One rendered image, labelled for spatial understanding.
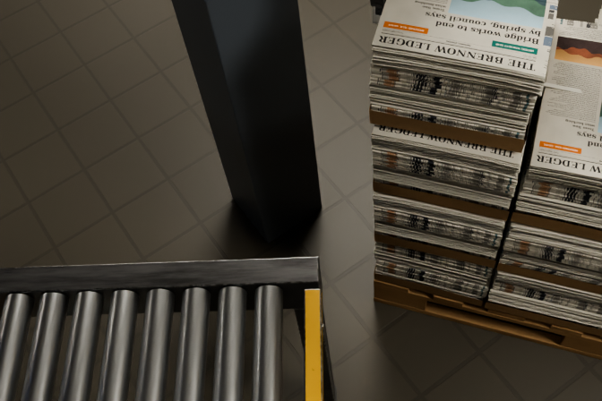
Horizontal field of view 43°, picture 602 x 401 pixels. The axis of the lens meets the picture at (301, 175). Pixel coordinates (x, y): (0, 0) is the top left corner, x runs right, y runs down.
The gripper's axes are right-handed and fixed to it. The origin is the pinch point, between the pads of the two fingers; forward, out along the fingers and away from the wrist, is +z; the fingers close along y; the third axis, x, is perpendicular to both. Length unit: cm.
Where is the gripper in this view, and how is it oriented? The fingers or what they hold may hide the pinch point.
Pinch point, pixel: (381, 9)
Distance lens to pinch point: 150.1
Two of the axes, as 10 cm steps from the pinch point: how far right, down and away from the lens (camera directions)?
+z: 0.5, 5.2, 8.5
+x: -9.5, -2.3, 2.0
